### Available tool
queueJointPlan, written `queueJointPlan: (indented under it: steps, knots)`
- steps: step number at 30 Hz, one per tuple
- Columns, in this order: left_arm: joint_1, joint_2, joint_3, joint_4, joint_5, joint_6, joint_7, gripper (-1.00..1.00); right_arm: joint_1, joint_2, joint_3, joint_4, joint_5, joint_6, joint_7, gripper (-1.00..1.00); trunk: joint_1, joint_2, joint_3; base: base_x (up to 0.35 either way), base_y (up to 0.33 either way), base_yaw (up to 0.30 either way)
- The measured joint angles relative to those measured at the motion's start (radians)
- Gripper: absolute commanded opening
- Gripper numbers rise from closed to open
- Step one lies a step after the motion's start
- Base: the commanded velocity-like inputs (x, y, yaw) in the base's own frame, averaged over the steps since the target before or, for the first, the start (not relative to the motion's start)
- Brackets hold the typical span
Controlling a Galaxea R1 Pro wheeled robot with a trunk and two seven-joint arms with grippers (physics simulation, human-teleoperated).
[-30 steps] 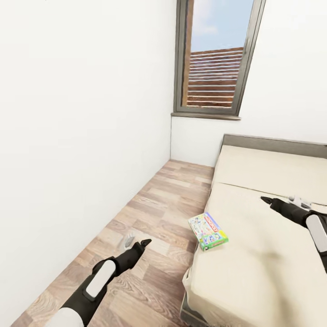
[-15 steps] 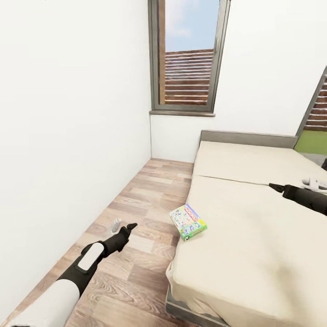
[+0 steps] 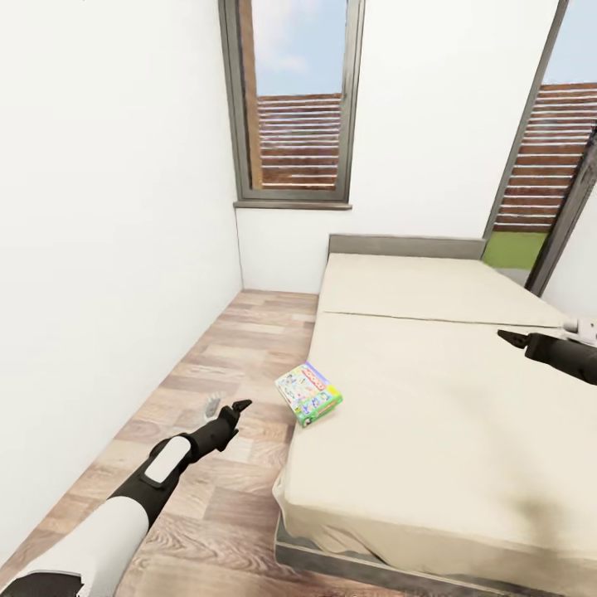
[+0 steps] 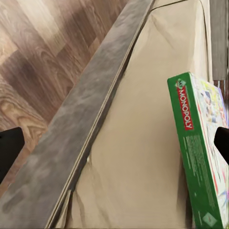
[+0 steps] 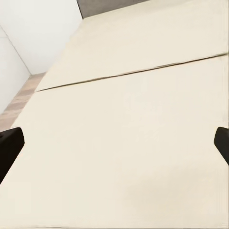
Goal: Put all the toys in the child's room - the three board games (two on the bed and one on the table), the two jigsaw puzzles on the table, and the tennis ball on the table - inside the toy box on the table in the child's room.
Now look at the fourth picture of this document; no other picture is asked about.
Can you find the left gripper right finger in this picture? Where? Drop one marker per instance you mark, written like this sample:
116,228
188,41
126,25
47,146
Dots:
221,141

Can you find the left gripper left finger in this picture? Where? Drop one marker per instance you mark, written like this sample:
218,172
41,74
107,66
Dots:
11,143

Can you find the bed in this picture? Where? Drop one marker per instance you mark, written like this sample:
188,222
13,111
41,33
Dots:
110,158

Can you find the board game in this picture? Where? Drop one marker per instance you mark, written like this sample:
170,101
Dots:
199,110

